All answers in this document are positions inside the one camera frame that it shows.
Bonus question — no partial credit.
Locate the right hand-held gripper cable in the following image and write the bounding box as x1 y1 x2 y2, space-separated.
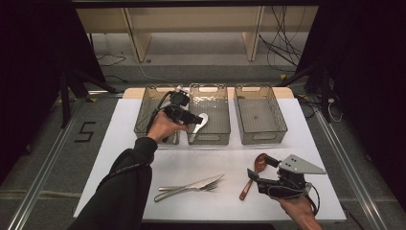
267 182 321 217

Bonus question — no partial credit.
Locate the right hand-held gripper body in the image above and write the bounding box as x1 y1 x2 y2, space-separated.
258 153 327 201

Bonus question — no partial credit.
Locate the clear grey plastic bin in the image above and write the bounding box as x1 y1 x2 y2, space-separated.
133 83 184 146
186 82 232 146
233 83 289 146

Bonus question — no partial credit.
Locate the dark curtain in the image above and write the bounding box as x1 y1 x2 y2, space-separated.
0 0 107 186
296 0 406 205

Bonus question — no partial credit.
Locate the metal fork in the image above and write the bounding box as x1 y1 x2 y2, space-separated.
158 180 220 194

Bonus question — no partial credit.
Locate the white floor cable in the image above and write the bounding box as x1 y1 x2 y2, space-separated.
125 47 167 82

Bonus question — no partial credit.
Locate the person's right hand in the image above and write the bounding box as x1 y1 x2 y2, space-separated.
274 171 316 222

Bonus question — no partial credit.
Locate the light wooden desk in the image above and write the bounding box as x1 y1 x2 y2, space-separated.
76 6 320 63

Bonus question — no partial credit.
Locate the bundle of black cables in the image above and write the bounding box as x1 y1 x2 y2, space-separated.
258 6 305 74

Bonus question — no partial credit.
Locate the person's left hand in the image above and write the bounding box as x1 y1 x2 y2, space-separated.
147 109 190 144

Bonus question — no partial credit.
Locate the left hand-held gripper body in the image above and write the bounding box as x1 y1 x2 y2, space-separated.
162 85 193 125

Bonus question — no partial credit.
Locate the white spoon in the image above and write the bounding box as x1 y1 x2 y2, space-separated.
188 112 210 144

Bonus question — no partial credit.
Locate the black floor cable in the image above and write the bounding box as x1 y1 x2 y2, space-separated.
97 52 127 68

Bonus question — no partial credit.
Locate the black metal stand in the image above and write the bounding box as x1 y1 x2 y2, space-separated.
276 63 333 124
58 68 119 128

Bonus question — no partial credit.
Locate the aluminium floor rail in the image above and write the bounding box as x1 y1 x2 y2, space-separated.
314 109 390 230
6 95 88 230

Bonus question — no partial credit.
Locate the brown spoon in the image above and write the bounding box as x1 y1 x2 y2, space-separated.
238 152 269 201

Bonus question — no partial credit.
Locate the white table sheet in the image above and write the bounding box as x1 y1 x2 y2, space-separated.
73 97 348 223

